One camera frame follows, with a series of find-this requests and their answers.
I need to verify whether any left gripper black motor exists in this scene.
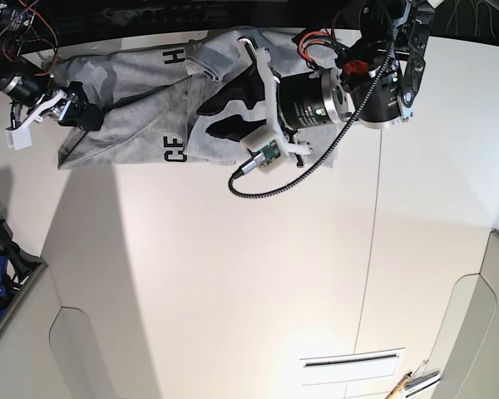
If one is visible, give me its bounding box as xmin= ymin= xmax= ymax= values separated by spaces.
xmin=196 ymin=37 xmax=352 ymax=155

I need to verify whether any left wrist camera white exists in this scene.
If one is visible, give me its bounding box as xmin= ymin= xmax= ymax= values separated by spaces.
xmin=240 ymin=126 xmax=289 ymax=173

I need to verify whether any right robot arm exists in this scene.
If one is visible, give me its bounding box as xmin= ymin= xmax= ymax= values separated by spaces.
xmin=0 ymin=1 xmax=104 ymax=132

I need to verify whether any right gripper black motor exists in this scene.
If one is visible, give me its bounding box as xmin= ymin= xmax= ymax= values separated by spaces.
xmin=0 ymin=75 xmax=104 ymax=131

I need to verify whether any silver binder clip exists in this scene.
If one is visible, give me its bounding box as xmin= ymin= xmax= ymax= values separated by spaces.
xmin=402 ymin=360 xmax=441 ymax=398

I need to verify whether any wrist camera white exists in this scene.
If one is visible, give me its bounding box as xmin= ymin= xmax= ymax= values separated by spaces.
xmin=5 ymin=124 xmax=32 ymax=150
xmin=240 ymin=126 xmax=289 ymax=173

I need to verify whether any braided black camera cable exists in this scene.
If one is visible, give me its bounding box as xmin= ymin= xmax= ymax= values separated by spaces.
xmin=227 ymin=0 xmax=396 ymax=200

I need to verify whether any white cable grommet plate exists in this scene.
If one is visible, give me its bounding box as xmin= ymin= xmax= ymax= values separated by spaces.
xmin=299 ymin=348 xmax=406 ymax=386

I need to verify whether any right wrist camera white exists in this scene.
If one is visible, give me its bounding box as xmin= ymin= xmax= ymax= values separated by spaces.
xmin=5 ymin=124 xmax=32 ymax=150

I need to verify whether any grey T-shirt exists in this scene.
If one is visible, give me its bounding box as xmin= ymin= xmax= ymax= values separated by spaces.
xmin=57 ymin=25 xmax=340 ymax=170

